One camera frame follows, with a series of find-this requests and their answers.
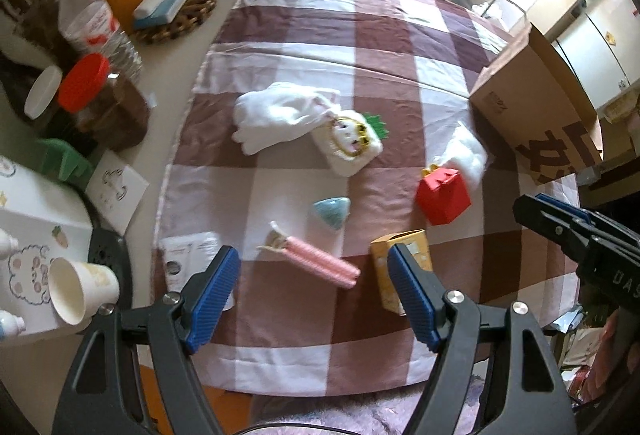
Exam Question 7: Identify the white printed packet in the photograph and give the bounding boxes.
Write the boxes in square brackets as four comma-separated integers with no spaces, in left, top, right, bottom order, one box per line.
[159,231,237,314]

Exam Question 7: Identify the wicker trivet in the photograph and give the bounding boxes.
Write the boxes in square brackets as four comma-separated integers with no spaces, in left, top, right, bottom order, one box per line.
[127,0,219,46]

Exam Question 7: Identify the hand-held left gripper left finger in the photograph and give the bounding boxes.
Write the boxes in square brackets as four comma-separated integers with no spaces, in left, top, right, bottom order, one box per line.
[52,245,242,435]

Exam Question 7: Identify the white plastic bag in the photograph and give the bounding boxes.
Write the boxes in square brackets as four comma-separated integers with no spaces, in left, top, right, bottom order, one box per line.
[440,122,490,194]

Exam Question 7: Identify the pink hair clip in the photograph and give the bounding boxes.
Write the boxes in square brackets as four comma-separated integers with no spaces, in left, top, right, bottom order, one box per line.
[256,220,362,290]

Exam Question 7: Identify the white small bottle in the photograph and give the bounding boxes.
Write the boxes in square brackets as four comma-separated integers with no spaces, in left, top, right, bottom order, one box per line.
[0,310,26,341]
[0,227,20,261]

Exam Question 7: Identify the clear water bottle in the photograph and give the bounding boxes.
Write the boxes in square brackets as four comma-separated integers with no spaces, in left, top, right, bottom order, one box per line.
[50,0,144,84]

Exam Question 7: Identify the brown cardboard box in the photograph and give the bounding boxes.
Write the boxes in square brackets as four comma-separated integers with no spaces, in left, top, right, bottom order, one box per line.
[469,22,605,186]

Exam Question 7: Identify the white paper cup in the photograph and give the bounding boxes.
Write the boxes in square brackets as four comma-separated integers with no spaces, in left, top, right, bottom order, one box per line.
[47,256,121,327]

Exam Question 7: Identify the white illustrated card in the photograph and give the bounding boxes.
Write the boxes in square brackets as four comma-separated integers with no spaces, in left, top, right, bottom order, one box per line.
[84,150,150,236]

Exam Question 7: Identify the small yellow box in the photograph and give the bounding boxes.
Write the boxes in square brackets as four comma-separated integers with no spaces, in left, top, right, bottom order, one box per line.
[370,228,435,318]

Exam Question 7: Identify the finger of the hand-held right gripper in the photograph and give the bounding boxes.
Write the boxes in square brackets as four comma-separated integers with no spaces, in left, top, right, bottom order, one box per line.
[534,192,640,252]
[512,195,594,266]

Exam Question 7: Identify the red lid jar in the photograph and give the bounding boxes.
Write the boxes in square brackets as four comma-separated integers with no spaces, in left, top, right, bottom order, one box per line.
[57,52,151,154]

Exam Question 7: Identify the white towel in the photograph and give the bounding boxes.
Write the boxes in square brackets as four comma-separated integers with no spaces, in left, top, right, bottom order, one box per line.
[232,82,342,157]

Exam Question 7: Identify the white plush toy green leaf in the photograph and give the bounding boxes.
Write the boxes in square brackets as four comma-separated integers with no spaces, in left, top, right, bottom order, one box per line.
[310,110,391,177]

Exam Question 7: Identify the white cartoon printed box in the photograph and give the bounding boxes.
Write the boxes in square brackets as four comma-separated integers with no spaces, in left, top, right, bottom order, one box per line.
[0,155,96,341]

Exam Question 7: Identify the brown white checkered tablecloth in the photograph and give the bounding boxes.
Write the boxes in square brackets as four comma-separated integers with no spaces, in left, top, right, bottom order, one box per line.
[150,0,583,398]

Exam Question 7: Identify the white blue tissue pack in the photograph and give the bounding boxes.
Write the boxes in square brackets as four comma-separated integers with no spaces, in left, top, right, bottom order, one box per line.
[132,0,197,30]

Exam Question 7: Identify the white round lid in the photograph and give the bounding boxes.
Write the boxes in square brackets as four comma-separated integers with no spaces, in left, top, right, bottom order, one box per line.
[24,65,64,120]

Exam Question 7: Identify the teal cone-shaped object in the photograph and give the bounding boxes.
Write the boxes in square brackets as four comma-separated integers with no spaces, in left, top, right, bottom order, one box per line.
[312,196,352,232]

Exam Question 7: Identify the dark fuzzy bundle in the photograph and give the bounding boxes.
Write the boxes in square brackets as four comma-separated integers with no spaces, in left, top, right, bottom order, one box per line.
[0,0,76,66]

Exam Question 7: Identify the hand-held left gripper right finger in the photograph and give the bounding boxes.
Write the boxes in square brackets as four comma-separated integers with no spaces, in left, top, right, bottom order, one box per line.
[387,243,576,435]

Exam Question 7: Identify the green plastic stool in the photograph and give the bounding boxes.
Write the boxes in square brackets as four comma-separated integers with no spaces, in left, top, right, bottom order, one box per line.
[35,138,94,186]

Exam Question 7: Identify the red gift-shaped box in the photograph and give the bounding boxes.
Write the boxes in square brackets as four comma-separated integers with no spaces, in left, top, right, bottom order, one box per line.
[415,162,474,227]

